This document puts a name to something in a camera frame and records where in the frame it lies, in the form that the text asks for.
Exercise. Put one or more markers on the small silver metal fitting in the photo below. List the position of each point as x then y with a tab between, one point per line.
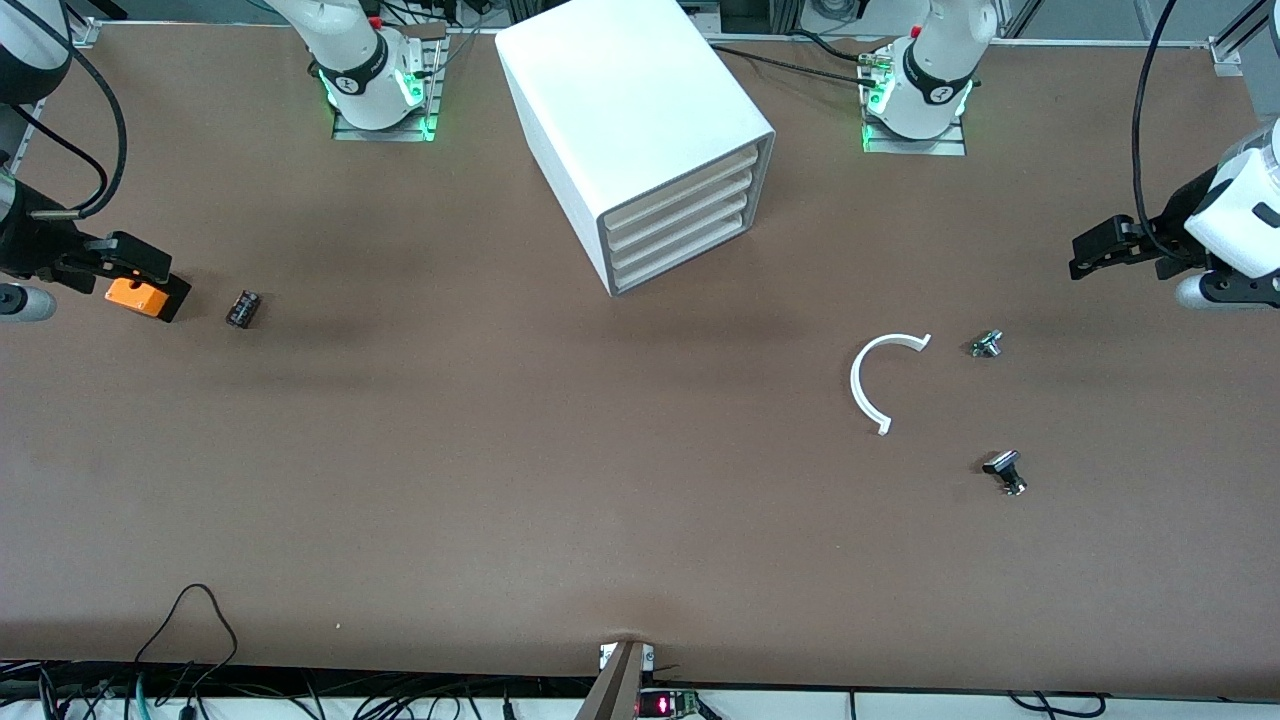
986	345

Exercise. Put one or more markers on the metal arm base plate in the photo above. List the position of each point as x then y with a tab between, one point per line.
915	147
385	134

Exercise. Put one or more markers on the white mount bracket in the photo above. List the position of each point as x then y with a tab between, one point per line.
605	656

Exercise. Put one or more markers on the aluminium frame rail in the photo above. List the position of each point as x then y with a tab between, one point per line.
1225	52
86	30

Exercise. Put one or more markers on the black device with red light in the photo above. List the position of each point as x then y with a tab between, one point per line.
665	705

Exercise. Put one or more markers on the black silver T-bolt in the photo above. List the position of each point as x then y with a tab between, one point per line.
1003	463

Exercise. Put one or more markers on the orange button enclosure box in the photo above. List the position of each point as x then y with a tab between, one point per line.
135	298

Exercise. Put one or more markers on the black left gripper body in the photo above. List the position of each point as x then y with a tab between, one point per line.
1176	232

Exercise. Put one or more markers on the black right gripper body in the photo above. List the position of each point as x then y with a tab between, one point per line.
24	245

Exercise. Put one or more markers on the small black contact block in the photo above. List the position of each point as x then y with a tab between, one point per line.
243	309

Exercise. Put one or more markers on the brown camera mount post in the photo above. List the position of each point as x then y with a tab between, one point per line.
615	690

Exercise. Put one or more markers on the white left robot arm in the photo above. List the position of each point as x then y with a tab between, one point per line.
935	70

